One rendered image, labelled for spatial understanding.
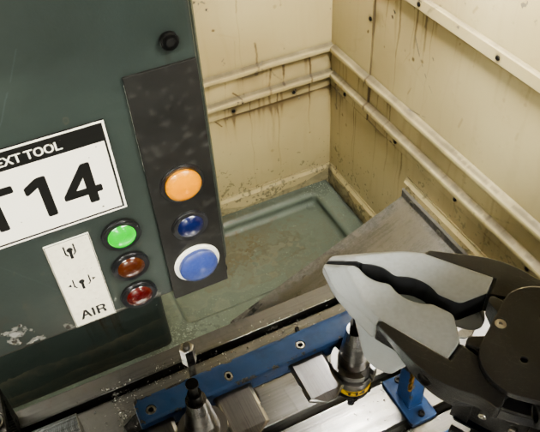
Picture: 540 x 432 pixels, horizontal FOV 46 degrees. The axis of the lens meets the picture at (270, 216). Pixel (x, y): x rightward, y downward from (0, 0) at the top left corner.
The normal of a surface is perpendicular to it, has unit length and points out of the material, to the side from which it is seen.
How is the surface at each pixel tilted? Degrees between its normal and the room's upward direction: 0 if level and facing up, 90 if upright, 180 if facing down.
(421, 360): 0
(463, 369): 0
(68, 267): 90
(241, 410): 0
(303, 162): 90
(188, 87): 90
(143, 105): 90
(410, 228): 24
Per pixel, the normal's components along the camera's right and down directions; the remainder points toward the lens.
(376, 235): -0.41, -0.52
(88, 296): 0.43, 0.62
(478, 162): -0.90, 0.33
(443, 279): -0.04, -0.72
